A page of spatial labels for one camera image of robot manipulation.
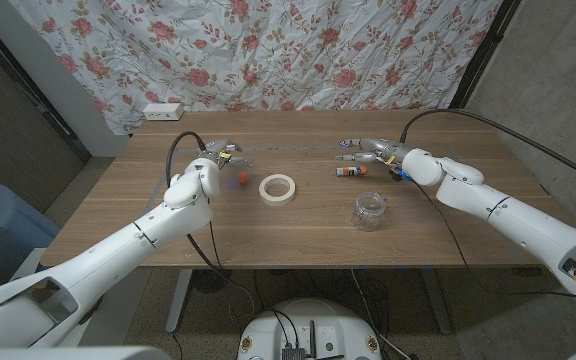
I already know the white power strip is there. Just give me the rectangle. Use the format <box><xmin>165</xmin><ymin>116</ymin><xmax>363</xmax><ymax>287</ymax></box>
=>
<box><xmin>142</xmin><ymin>102</ymin><xmax>185</xmax><ymax>122</ymax></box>

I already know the grey table leg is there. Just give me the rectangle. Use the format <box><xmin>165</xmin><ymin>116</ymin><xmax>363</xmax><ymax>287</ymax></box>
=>
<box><xmin>420</xmin><ymin>268</ymin><xmax>454</xmax><ymax>335</ymax></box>

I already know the beige masking tape roll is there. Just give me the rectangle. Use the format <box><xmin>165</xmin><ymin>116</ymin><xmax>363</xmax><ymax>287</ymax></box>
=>
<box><xmin>258</xmin><ymin>173</ymin><xmax>297</xmax><ymax>207</ymax></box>

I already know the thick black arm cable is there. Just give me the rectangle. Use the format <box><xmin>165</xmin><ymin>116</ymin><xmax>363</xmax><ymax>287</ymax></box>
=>
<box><xmin>398</xmin><ymin>108</ymin><xmax>576</xmax><ymax>190</ymax></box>
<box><xmin>165</xmin><ymin>130</ymin><xmax>257</xmax><ymax>326</ymax></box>

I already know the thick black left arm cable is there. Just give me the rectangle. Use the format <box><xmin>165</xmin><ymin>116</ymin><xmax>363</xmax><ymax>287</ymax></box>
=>
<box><xmin>165</xmin><ymin>130</ymin><xmax>257</xmax><ymax>326</ymax></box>

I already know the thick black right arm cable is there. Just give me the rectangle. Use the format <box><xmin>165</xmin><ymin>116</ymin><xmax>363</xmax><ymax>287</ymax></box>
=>
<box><xmin>398</xmin><ymin>108</ymin><xmax>576</xmax><ymax>190</ymax></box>

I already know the black round floor disc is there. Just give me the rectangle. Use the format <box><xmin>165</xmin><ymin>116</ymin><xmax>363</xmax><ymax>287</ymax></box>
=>
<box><xmin>191</xmin><ymin>269</ymin><xmax>233</xmax><ymax>295</ymax></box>

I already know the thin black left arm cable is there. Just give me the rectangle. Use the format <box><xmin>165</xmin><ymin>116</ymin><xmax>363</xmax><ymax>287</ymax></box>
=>
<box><xmin>208</xmin><ymin>221</ymin><xmax>224</xmax><ymax>274</ymax></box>

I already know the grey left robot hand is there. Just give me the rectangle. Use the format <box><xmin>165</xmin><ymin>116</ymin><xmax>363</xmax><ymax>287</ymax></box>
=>
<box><xmin>195</xmin><ymin>138</ymin><xmax>252</xmax><ymax>171</ymax></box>

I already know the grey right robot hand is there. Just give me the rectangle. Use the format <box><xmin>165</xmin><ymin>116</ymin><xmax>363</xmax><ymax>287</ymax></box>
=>
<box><xmin>338</xmin><ymin>137</ymin><xmax>414</xmax><ymax>182</ymax></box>

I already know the floral backdrop cloth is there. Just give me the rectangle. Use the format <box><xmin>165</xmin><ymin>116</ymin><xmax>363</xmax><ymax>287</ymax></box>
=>
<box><xmin>7</xmin><ymin>0</ymin><xmax>504</xmax><ymax>136</ymax></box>

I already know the clear glass jar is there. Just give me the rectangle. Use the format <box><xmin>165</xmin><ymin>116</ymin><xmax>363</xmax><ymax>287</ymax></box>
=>
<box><xmin>350</xmin><ymin>191</ymin><xmax>387</xmax><ymax>233</ymax></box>

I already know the black backdrop frame pole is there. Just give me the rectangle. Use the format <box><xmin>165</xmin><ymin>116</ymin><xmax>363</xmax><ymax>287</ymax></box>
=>
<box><xmin>450</xmin><ymin>0</ymin><xmax>522</xmax><ymax>109</ymax></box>

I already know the white left shoulder cover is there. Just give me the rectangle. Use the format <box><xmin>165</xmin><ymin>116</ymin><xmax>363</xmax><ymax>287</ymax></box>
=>
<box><xmin>0</xmin><ymin>345</ymin><xmax>172</xmax><ymax>360</ymax></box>

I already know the blue plastic bin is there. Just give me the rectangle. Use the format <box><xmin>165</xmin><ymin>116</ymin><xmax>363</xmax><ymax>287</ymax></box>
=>
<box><xmin>0</xmin><ymin>183</ymin><xmax>62</xmax><ymax>281</ymax></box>

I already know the white robot torso base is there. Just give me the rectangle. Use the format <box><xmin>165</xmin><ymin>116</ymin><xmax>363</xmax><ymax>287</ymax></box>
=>
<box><xmin>237</xmin><ymin>298</ymin><xmax>383</xmax><ymax>360</ymax></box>

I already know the white table leg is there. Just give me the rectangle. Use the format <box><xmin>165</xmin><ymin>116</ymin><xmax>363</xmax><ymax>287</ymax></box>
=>
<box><xmin>166</xmin><ymin>268</ymin><xmax>194</xmax><ymax>335</ymax></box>

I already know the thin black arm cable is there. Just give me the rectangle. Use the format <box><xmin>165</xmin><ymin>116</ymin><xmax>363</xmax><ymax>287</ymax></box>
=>
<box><xmin>208</xmin><ymin>221</ymin><xmax>224</xmax><ymax>274</ymax></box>
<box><xmin>411</xmin><ymin>180</ymin><xmax>576</xmax><ymax>309</ymax></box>

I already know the black wall rail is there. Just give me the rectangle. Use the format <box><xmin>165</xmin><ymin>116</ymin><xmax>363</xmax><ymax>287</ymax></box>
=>
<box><xmin>0</xmin><ymin>9</ymin><xmax>92</xmax><ymax>162</ymax></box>

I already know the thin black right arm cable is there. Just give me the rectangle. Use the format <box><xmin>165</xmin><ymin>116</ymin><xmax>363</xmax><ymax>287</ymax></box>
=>
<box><xmin>411</xmin><ymin>180</ymin><xmax>576</xmax><ymax>309</ymax></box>

